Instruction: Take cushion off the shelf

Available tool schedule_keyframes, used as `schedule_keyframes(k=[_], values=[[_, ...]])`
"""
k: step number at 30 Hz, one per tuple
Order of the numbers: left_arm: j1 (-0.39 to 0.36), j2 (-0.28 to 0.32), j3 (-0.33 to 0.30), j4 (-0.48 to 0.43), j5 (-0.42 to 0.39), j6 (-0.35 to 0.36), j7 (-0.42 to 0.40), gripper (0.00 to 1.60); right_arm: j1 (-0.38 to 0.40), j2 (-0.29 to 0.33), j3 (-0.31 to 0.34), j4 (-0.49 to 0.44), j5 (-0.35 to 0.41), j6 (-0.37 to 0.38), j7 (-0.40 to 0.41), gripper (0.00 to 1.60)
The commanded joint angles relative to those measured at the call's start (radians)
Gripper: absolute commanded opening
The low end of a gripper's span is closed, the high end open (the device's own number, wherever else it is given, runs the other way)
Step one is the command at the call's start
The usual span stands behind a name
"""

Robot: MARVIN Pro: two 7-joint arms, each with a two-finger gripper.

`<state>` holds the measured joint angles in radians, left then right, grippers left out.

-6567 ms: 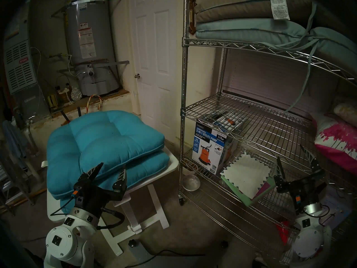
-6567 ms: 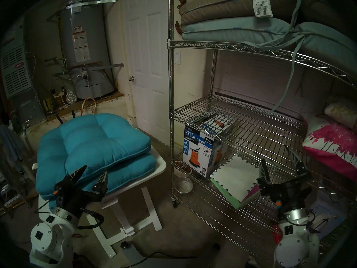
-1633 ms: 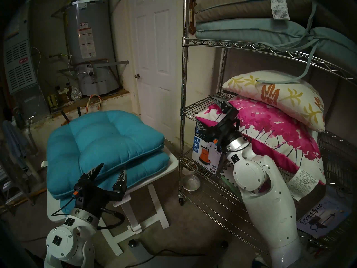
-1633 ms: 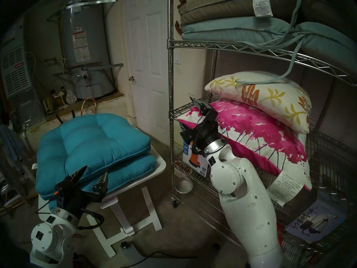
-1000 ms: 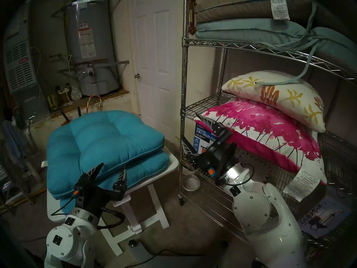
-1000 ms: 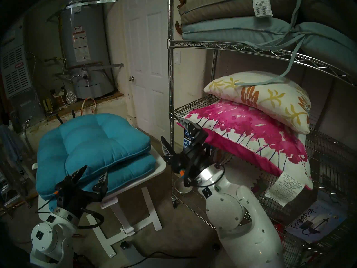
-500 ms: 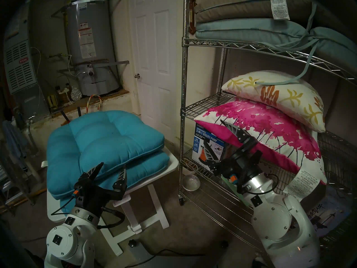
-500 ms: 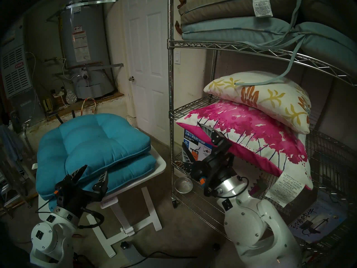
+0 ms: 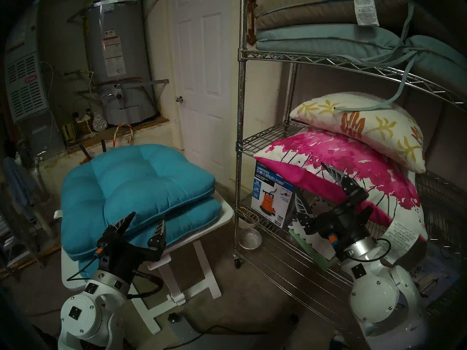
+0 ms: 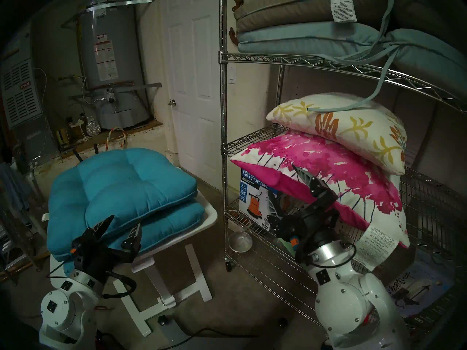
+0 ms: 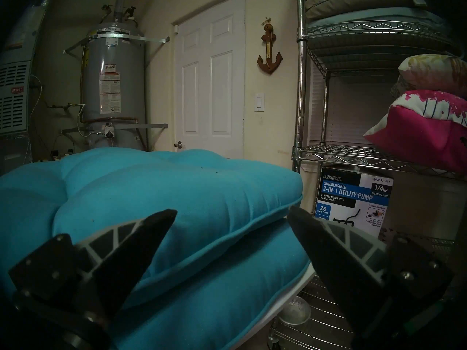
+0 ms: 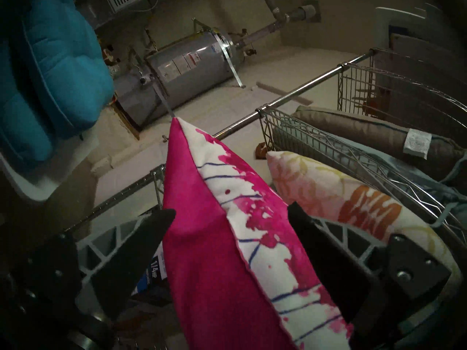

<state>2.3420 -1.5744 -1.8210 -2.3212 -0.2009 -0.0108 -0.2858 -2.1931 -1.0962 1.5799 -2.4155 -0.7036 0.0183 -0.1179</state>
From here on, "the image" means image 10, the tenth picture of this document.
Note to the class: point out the orange white striped loop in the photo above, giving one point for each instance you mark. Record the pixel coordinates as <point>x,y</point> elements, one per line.
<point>107,141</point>

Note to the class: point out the white panel door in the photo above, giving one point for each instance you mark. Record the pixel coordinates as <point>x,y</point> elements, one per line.
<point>193,97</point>

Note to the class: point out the yellow small box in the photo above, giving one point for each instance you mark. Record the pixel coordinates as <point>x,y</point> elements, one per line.
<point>62,137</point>

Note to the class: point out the grey water heater tank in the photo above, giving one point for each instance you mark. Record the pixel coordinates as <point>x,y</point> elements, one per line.
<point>109,43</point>

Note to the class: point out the grey floor plate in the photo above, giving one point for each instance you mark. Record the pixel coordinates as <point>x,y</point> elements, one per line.
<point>178,338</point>

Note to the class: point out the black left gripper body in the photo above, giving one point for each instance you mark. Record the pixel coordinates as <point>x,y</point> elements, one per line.
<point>95,256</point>

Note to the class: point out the white light switch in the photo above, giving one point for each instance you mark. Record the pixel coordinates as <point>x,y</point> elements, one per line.
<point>232,74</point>

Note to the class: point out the blue hanging cloth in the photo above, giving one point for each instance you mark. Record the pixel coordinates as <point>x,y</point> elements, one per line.
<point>14,189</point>

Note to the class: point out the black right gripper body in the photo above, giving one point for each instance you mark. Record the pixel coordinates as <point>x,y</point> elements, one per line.
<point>312,225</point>

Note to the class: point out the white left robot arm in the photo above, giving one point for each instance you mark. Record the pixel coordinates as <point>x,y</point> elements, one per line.
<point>54,309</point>

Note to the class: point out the utility pump cardboard box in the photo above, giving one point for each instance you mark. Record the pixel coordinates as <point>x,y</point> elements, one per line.
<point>255,201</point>

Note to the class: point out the metal bowl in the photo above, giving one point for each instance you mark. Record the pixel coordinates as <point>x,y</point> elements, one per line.
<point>240,242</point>

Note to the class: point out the pale blue bench cushion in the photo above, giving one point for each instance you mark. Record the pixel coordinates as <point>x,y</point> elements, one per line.
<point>292,37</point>

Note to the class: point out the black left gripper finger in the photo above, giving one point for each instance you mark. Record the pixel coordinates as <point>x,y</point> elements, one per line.
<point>134,236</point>
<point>101,227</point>

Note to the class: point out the white overbed table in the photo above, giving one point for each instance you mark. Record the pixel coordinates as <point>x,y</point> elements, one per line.
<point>199,280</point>

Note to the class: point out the metal step ladder frame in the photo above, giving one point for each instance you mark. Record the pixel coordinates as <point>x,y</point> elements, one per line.
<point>11,243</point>

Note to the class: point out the wooden stick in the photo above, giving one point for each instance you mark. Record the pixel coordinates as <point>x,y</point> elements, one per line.
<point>22,266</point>

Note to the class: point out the cream floral leaf cushion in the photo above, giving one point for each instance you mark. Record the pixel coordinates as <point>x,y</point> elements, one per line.
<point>346,127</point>

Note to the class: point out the pink splash print cushion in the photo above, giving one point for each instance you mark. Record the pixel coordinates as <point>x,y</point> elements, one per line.
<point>328,163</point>

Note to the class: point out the brown bench cushion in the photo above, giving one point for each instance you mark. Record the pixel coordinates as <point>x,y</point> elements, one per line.
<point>284,10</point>

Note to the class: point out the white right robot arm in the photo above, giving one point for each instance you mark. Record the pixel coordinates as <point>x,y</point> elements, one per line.
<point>350,302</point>

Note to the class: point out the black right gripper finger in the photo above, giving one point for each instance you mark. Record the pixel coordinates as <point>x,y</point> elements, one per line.
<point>313,183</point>
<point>280,209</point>

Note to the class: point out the grey furnace unit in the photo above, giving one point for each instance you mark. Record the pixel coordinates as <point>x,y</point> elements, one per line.
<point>20,94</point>

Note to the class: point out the crumpled foil duct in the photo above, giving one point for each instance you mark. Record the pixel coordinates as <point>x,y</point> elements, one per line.
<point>93,127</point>

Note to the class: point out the white box with black print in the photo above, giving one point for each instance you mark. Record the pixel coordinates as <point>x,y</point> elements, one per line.
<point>423,287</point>

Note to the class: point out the black floor knob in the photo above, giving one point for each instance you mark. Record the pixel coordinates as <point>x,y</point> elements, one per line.
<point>283,322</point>
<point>163,320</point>

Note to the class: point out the teal tufted seat cushion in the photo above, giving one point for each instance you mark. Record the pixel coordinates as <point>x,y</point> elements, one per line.
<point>127,181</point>
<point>171,225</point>

